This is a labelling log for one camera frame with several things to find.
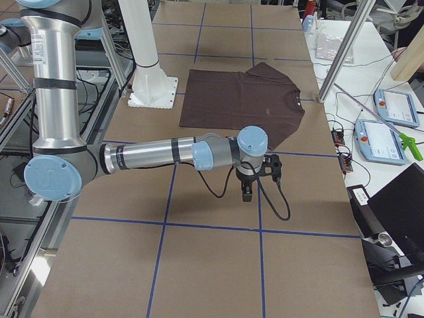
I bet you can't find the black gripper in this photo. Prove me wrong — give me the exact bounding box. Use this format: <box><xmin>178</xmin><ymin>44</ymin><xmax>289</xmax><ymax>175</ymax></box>
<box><xmin>236</xmin><ymin>169</ymin><xmax>258</xmax><ymax>201</ymax></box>

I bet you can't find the brown t-shirt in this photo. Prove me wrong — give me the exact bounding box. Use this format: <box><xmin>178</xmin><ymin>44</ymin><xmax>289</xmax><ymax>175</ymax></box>
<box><xmin>180</xmin><ymin>62</ymin><xmax>305</xmax><ymax>150</ymax></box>

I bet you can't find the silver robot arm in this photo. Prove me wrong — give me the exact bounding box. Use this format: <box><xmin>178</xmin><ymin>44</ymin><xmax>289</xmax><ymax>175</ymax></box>
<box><xmin>1</xmin><ymin>18</ymin><xmax>31</xmax><ymax>54</ymax></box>
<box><xmin>20</xmin><ymin>1</ymin><xmax>268</xmax><ymax>201</ymax></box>

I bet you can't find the orange circuit board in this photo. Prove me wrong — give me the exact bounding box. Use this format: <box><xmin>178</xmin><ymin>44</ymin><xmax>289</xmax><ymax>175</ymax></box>
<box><xmin>338</xmin><ymin>153</ymin><xmax>353</xmax><ymax>174</ymax></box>
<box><xmin>331</xmin><ymin>129</ymin><xmax>345</xmax><ymax>146</ymax></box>

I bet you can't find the near teach pendant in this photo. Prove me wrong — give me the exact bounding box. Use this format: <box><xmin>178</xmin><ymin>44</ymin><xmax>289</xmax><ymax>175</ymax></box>
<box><xmin>354</xmin><ymin>119</ymin><xmax>407</xmax><ymax>166</ymax></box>

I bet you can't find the teach pendant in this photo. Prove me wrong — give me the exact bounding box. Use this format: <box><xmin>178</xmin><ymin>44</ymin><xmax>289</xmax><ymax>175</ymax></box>
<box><xmin>374</xmin><ymin>89</ymin><xmax>420</xmax><ymax>128</ymax></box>
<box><xmin>354</xmin><ymin>119</ymin><xmax>407</xmax><ymax>166</ymax></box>

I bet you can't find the black monitor stand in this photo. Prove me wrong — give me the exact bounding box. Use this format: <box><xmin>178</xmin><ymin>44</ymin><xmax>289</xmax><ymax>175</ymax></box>
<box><xmin>362</xmin><ymin>240</ymin><xmax>423</xmax><ymax>305</ymax></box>

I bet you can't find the black laptop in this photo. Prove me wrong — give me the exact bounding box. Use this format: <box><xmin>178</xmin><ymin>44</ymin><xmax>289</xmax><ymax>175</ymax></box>
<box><xmin>368</xmin><ymin>163</ymin><xmax>423</xmax><ymax>264</ymax></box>

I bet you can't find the silver foil bag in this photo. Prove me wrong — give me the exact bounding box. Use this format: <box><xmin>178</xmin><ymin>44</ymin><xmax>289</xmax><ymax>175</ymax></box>
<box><xmin>315</xmin><ymin>33</ymin><xmax>343</xmax><ymax>61</ymax></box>

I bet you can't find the green grabber tool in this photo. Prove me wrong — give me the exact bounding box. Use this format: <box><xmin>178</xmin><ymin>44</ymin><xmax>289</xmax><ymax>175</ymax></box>
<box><xmin>333</xmin><ymin>83</ymin><xmax>417</xmax><ymax>160</ymax></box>

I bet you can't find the far teach pendant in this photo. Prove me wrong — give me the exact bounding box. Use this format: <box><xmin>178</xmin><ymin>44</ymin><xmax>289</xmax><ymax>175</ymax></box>
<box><xmin>374</xmin><ymin>89</ymin><xmax>420</xmax><ymax>128</ymax></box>

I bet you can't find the wooden beam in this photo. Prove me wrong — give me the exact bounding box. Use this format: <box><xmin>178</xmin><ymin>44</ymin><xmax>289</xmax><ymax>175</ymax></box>
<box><xmin>390</xmin><ymin>0</ymin><xmax>424</xmax><ymax>82</ymax></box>

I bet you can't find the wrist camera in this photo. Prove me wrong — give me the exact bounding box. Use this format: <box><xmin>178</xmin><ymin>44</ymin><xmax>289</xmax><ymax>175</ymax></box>
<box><xmin>258</xmin><ymin>154</ymin><xmax>282</xmax><ymax>184</ymax></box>

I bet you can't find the aluminium frame post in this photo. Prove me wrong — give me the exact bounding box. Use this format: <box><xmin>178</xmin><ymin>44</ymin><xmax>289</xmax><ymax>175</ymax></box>
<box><xmin>317</xmin><ymin>0</ymin><xmax>376</xmax><ymax>103</ymax></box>

